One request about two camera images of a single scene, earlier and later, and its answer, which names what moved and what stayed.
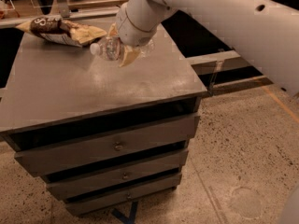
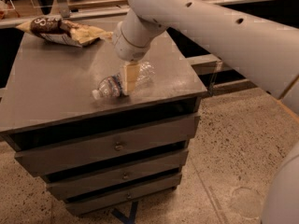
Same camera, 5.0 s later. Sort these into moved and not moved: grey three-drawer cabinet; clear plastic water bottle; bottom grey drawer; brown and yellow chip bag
Moved: clear plastic water bottle
Not moved: bottom grey drawer; grey three-drawer cabinet; brown and yellow chip bag
